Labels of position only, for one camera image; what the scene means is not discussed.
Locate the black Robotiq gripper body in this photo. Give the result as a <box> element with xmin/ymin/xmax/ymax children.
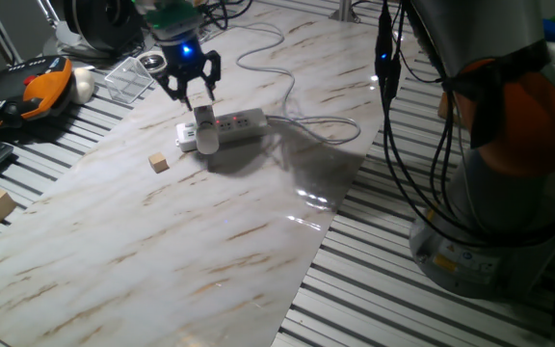
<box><xmin>161</xmin><ymin>38</ymin><xmax>207</xmax><ymax>83</ymax></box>

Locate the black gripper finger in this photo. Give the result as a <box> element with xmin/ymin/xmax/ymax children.
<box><xmin>204</xmin><ymin>49</ymin><xmax>223</xmax><ymax>103</ymax></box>
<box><xmin>154</xmin><ymin>71</ymin><xmax>193</xmax><ymax>113</ymax></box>

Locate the silver tape roll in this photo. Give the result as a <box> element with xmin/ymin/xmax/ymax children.
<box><xmin>136</xmin><ymin>50</ymin><xmax>168</xmax><ymax>74</ymax></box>

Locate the clear plastic box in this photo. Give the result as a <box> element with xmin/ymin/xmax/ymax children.
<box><xmin>103</xmin><ymin>56</ymin><xmax>155</xmax><ymax>105</ymax></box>

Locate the white power strip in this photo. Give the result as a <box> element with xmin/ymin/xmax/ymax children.
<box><xmin>175</xmin><ymin>107</ymin><xmax>269</xmax><ymax>153</ymax></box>

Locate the small wooden cube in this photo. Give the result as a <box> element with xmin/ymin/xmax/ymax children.
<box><xmin>147</xmin><ymin>151</ymin><xmax>171</xmax><ymax>174</ymax></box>

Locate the white rounded plastic object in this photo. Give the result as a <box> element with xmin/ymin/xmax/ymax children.
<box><xmin>69</xmin><ymin>67</ymin><xmax>95</xmax><ymax>106</ymax></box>

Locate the black filament spool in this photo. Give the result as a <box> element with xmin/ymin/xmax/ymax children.
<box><xmin>60</xmin><ymin>0</ymin><xmax>145</xmax><ymax>54</ymax></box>

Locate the marble pattern mat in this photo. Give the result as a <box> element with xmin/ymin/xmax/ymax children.
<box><xmin>0</xmin><ymin>0</ymin><xmax>407</xmax><ymax>347</ymax></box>

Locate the black orange teach pendant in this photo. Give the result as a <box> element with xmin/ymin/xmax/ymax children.
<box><xmin>0</xmin><ymin>55</ymin><xmax>74</xmax><ymax>132</ymax></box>

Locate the green printed camera mount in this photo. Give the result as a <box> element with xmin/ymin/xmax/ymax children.
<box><xmin>143</xmin><ymin>0</ymin><xmax>202</xmax><ymax>33</ymax></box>

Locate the white power strip cable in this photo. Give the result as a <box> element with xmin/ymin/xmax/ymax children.
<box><xmin>236</xmin><ymin>23</ymin><xmax>361</xmax><ymax>146</ymax></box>

